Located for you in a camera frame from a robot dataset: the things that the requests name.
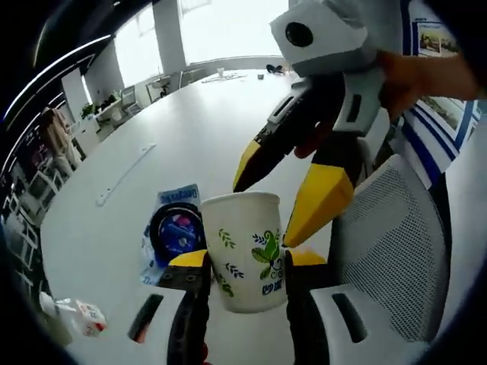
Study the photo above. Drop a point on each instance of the mesh back office chair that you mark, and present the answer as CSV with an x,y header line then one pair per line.
x,y
128,98

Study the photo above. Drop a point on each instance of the white cabinet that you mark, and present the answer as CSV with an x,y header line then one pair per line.
x,y
88,133

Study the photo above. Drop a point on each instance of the clear water bottle red label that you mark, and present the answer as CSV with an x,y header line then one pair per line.
x,y
89,315

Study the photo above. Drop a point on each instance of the large blue printed plastic packet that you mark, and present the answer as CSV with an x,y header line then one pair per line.
x,y
179,195

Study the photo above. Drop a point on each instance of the grey mesh office chair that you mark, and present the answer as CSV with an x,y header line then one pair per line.
x,y
392,247

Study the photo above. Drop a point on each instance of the green potted plant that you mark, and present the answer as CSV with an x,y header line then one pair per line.
x,y
88,110

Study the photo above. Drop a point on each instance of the person's right hand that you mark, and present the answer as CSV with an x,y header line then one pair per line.
x,y
399,76

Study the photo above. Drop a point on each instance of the small black object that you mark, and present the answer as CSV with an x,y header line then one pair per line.
x,y
275,69

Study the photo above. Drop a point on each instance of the small white cup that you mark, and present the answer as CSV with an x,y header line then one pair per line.
x,y
220,71

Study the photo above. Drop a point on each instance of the large window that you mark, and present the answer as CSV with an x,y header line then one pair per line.
x,y
137,49
232,30

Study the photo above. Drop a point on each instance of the white paper cup green print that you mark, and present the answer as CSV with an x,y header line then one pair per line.
x,y
243,228

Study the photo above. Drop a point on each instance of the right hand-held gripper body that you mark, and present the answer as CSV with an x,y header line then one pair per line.
x,y
331,42

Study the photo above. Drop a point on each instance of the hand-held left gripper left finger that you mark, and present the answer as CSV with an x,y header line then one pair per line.
x,y
152,334

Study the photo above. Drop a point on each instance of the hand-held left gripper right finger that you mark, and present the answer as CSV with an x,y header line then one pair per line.
x,y
335,327

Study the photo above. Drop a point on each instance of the blue white wall poster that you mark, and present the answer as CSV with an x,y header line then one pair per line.
x,y
430,38

